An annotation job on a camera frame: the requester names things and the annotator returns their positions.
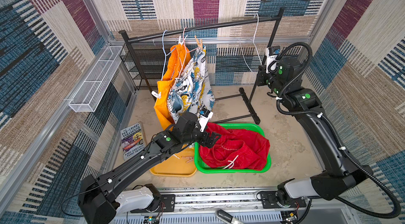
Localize red shorts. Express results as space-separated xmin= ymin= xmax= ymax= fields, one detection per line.
xmin=198 ymin=122 xmax=271 ymax=171

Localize white wire mesh basket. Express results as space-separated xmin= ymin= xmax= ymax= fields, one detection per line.
xmin=69 ymin=46 xmax=123 ymax=113

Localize black clothes rack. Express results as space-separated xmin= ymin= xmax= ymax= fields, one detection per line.
xmin=118 ymin=6 xmax=286 ymax=125

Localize blue wire hanger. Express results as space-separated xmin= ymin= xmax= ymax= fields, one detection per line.
xmin=161 ymin=30 xmax=171 ymax=81

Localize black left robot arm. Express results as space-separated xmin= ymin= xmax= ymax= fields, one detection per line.
xmin=78 ymin=109 xmax=220 ymax=224

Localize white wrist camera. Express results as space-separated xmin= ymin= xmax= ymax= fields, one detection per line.
xmin=265 ymin=46 xmax=281 ymax=74
xmin=198 ymin=108 xmax=214 ymax=133

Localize black wire shoe shelf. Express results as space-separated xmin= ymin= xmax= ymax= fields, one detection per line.
xmin=120 ymin=42 xmax=170 ymax=91

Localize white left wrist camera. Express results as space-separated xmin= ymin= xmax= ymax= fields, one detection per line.
xmin=198 ymin=108 xmax=214 ymax=133

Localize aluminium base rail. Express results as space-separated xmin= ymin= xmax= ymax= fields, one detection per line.
xmin=108 ymin=187 xmax=360 ymax=224

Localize pink wire hanger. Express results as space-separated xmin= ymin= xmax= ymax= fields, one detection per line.
xmin=178 ymin=27 xmax=190 ymax=78

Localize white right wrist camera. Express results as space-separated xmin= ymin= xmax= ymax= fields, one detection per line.
xmin=265 ymin=46 xmax=281 ymax=74

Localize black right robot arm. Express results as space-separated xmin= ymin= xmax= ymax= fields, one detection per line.
xmin=256 ymin=55 xmax=373 ymax=207

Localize wooden clothespin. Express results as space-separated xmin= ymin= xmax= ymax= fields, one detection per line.
xmin=195 ymin=35 xmax=204 ymax=50

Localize white blue patterned shorts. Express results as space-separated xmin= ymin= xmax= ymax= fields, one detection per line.
xmin=167 ymin=46 xmax=215 ymax=122

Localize white clothespin on orange shorts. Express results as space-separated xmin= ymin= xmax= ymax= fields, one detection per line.
xmin=151 ymin=91 xmax=161 ymax=98

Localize white plastic hanger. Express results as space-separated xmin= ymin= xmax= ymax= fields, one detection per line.
xmin=239 ymin=13 xmax=262 ymax=73

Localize yellow plastic tray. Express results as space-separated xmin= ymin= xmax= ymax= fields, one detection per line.
xmin=150 ymin=148 xmax=197 ymax=177

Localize colourful book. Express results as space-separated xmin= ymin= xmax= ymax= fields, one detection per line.
xmin=120 ymin=123 xmax=145 ymax=161

